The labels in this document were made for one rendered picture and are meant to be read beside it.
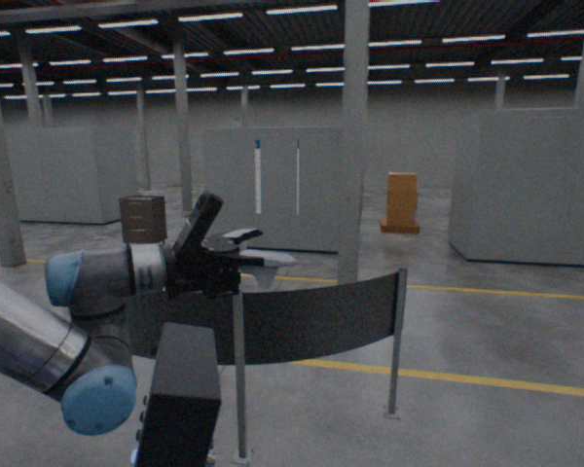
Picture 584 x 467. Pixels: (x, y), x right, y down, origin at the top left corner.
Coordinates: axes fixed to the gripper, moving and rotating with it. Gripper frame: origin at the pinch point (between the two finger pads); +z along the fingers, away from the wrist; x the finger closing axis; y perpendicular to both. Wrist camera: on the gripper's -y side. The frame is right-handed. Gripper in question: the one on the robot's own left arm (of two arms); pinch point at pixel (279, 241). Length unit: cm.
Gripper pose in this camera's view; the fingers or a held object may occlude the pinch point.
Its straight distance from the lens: 65.4
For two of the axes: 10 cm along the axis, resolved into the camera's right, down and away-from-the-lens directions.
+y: -0.6, 9.4, 3.4
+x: 4.4, 3.4, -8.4
